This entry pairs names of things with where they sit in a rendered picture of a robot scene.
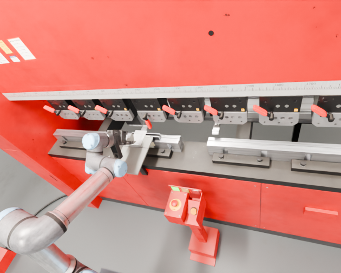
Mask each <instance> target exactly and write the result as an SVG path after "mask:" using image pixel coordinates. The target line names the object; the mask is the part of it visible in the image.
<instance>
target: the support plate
mask: <svg viewBox="0 0 341 273"><path fill-rule="evenodd" d="M152 141H153V137H146V136H145V137H144V139H143V141H142V144H141V146H140V147H145V148H138V147H126V146H127V145H124V146H123V148H122V150H121V152H122V155H123V157H122V158H121V159H120V160H122V161H125V162H126V163H127V172H126V174H134V175H138V174H139V171H140V169H141V167H142V164H143V162H144V160H145V157H146V155H147V152H148V150H149V148H150V145H151V143H152Z"/></svg>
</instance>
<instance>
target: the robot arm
mask: <svg viewBox="0 0 341 273"><path fill-rule="evenodd" d="M126 135H128V131H123V130H116V129H114V130H107V133H88V134H86V135H85V136H84V137H83V139H82V143H83V147H84V148H86V149H87V154H86V163H85V172H86V173H88V174H93V175H92V176H91V177H90V178H89V179H88V180H86V181H85V182H84V183H83V184H82V185H81V186H80V187H79V188H78V189H77V190H75V191H74V192H73V193H72V194H71V195H70V196H69V197H68V198H67V199H66V200H64V201H63V202H62V203H61V204H60V205H59V206H58V207H57V208H56V209H54V210H53V211H48V212H47V213H46V214H44V215H43V216H42V217H39V218H38V217H36V216H34V215H32V214H30V213H28V212H26V211H24V210H23V209H22V208H18V207H11V208H8V209H5V210H3V211H2V212H0V242H1V243H2V244H4V245H5V246H6V247H7V248H9V249H10V250H12V251H13V252H15V253H17V254H20V255H27V256H29V257H30V258H31V259H33V260H34V261H35V262H36V263H38V264H39V265H40V266H42V267H43V268H44V269H46V270H47V271H48V272H50V273H98V272H96V271H94V270H93V269H91V268H89V267H87V266H86V265H84V264H82V263H81V262H79V261H78V260H77V259H76V258H75V257H74V256H73V255H70V254H65V253H64V252H63V251H62V250H61V249H60V248H59V247H57V246H56V245H55V244H54V242H55V241H57V240H58V239H59V238H60V237H61V236H62V235H63V234H64V233H65V232H66V231H67V230H68V225H69V224H70V223H71V222H72V221H73V220H74V219H75V218H76V217H77V216H78V215H79V214H80V213H81V212H82V211H83V210H84V209H85V208H86V207H87V206H88V204H89V203H90V202H91V201H92V200H93V199H94V198H95V197H96V196H97V195H98V194H99V193H100V192H101V191H102V190H103V189H104V188H105V187H106V186H107V185H108V184H109V183H110V182H111V181H112V180H113V179H114V178H115V177H123V176H124V175H125V174H126V172H127V163H126V162H125V161H122V160H120V159H121V158H122V157H123V155H122V152H121V150H120V147H119V146H120V145H131V144H134V143H135V142H136V141H134V135H133V134H131V135H130V137H129V138H126ZM107 147H110V148H111V151H112V153H113V155H114V158H111V157H107V156H104V155H103V148H107Z"/></svg>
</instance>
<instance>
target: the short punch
mask: <svg viewBox="0 0 341 273"><path fill-rule="evenodd" d="M125 122H126V123H127V124H128V125H130V126H143V122H142V120H141V119H140V117H139V115H138V114H137V116H136V118H134V119H133V120H132V121H125Z"/></svg>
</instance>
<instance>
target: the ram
mask: <svg viewBox="0 0 341 273"><path fill-rule="evenodd" d="M15 37H19V38H20V39H21V40H22V42H23V43H24V44H25V45H26V46H27V48H28V49H29V50H30V51H31V53H32V54H33V55H34V56H35V57H36V59H34V60H26V61H25V60H24V58H23V57H22V56H21V55H20V54H19V53H18V52H17V50H16V49H15V48H14V47H13V46H12V45H11V44H10V42H9V41H8V40H7V39H10V38H15ZM0 40H2V41H3V42H4V43H5V44H6V46H7V47H8V48H9V49H10V50H11V51H12V52H13V53H11V54H6V53H5V51H4V50H3V49H2V48H1V47H0V53H1V54H2V55H3V56H4V57H5V58H6V59H7V60H8V62H9V63H2V64H0V92H1V93H2V94H3V93H32V92H61V91H77V90H106V89H135V88H164V87H193V86H222V85H251V84H266V83H295V82H324V81H341V0H0ZM14 55H15V56H16V57H17V58H18V59H19V60H20V61H19V62H14V61H13V60H12V59H11V58H10V56H14ZM291 95H341V88H335V89H294V90H253V91H232V92H190V93H149V94H108V95H67V96H26V97H6V98H8V99H9V100H69V99H132V98H195V97H228V96H291Z"/></svg>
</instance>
